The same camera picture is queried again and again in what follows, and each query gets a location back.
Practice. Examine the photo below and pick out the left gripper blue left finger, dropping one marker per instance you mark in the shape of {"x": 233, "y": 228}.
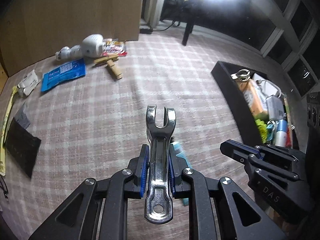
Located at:
{"x": 141, "y": 171}

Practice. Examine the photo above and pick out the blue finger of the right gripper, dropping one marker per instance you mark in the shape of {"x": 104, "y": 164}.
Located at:
{"x": 238, "y": 151}

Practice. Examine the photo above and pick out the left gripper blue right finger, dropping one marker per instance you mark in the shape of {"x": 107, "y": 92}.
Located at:
{"x": 176, "y": 166}

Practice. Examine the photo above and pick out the metal clamp tool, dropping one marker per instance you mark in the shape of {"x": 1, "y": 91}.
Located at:
{"x": 158, "y": 203}

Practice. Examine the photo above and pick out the light blue small case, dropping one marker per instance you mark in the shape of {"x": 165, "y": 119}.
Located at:
{"x": 179, "y": 151}

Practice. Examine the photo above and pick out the black storage tray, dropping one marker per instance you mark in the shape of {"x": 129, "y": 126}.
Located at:
{"x": 222, "y": 73}

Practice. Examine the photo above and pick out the white blue tube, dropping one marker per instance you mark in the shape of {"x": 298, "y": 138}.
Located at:
{"x": 280, "y": 136}

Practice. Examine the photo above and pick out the tan cardboard box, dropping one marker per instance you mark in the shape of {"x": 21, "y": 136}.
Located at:
{"x": 254, "y": 97}

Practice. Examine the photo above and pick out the checkered tablecloth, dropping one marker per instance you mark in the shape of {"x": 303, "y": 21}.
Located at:
{"x": 93, "y": 126}

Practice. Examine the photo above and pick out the wooden clothespin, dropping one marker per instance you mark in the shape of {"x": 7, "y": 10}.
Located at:
{"x": 103, "y": 60}
{"x": 115, "y": 70}

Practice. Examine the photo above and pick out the black notebook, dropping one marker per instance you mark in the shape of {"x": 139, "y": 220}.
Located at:
{"x": 23, "y": 147}

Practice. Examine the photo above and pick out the blue foil packet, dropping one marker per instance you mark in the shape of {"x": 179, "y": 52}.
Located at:
{"x": 66, "y": 72}

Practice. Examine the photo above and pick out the coffee sachet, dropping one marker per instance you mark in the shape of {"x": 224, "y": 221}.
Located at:
{"x": 114, "y": 47}

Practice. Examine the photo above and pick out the yellow ruler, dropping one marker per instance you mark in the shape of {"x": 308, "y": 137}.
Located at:
{"x": 4, "y": 129}

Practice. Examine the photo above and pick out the black table leg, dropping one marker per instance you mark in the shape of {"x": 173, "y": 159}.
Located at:
{"x": 188, "y": 30}

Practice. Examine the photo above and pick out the small white packet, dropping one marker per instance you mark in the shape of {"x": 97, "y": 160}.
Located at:
{"x": 28, "y": 84}

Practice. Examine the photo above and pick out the large cardboard board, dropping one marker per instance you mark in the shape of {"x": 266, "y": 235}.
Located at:
{"x": 32, "y": 30}

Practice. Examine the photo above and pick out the white security camera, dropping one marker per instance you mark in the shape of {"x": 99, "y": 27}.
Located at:
{"x": 92, "y": 46}

